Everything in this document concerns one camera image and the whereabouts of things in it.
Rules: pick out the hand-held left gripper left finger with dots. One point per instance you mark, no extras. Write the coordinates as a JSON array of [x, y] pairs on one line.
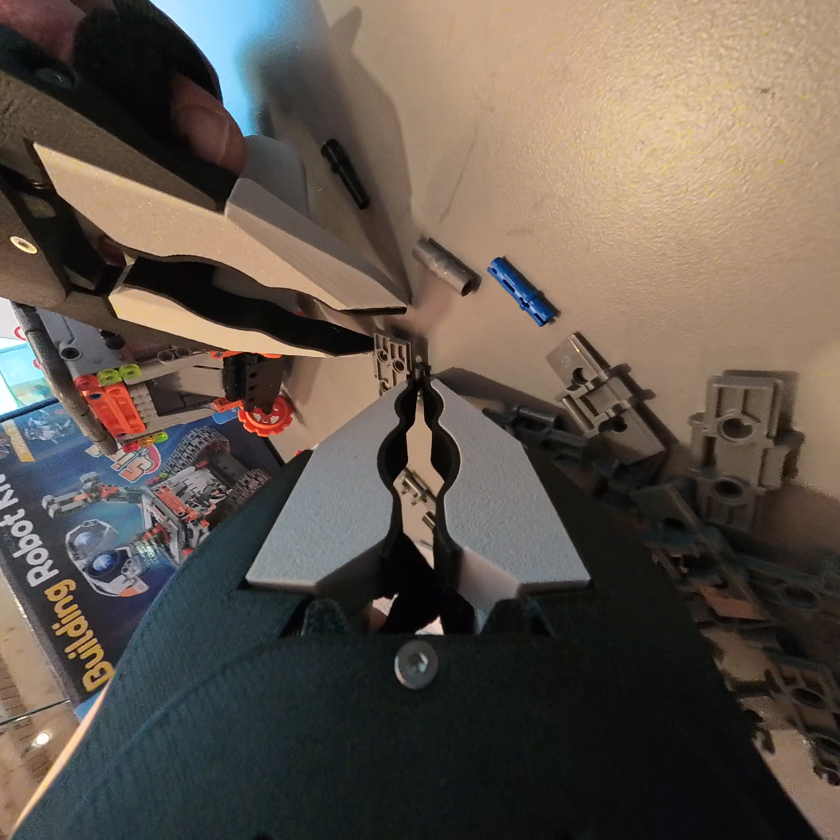
[[322, 519]]

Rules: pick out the long black toy pin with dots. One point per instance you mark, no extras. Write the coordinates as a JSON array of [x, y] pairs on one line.
[[345, 171]]

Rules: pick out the small blue toy brick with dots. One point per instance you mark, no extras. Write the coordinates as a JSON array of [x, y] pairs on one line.
[[523, 289]]

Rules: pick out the pile of dark grey connectors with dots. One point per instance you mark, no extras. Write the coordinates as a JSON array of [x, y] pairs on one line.
[[735, 446]]

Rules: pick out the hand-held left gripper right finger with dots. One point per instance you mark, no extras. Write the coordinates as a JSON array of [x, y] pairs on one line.
[[512, 519]]

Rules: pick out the orange toy gear wheel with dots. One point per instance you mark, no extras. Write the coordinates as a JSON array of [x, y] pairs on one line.
[[267, 418]]

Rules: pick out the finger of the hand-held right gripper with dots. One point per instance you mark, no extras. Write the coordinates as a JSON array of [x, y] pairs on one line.
[[263, 243], [236, 328]]

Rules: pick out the black grey toy robot vehicle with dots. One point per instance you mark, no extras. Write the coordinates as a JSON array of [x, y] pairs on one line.
[[131, 374]]

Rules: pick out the blue robot kit box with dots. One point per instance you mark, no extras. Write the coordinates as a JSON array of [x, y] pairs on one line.
[[105, 525]]

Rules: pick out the person's right hand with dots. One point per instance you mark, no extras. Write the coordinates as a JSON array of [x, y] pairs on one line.
[[210, 131]]

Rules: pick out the grey cylinder toy sleeve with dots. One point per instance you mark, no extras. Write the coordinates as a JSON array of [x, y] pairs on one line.
[[446, 267]]

